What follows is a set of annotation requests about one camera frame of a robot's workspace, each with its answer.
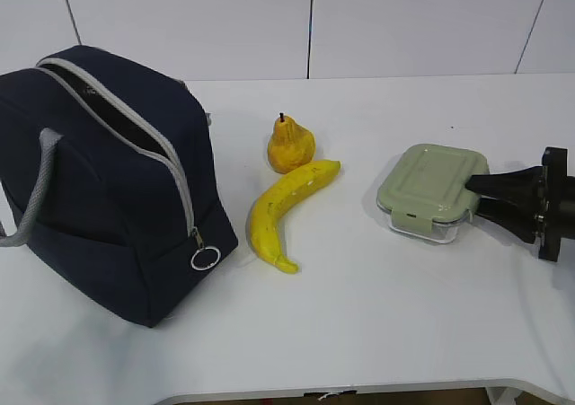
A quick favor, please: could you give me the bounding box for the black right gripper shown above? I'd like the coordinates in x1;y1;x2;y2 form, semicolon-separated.
464;146;574;261

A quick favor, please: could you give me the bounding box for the glass container with green lid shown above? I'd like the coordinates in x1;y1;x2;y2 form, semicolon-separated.
376;144;490;244

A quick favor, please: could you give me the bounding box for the yellow banana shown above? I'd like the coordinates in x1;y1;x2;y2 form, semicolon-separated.
249;159;341;274

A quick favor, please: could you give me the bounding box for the navy blue lunch bag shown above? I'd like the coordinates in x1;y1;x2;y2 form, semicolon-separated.
1;46;238;327

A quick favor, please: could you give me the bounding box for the yellow pear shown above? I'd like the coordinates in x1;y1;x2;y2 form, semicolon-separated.
267;112;315;174

